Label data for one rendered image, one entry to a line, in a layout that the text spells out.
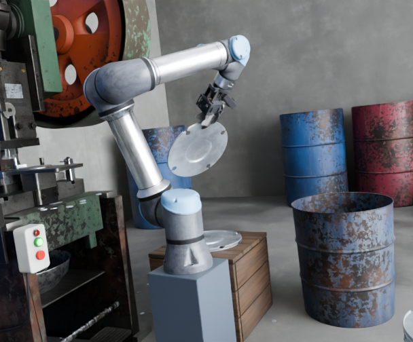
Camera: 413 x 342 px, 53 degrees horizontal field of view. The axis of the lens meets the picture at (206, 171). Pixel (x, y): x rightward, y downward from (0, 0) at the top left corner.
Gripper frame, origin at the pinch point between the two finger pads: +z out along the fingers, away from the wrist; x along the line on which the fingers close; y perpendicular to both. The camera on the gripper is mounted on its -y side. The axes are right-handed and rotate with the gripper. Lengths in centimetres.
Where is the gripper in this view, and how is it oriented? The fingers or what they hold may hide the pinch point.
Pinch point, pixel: (204, 125)
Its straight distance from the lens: 170.1
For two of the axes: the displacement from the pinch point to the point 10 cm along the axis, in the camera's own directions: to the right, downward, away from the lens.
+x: 5.7, 7.0, -4.3
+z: -4.1, 6.9, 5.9
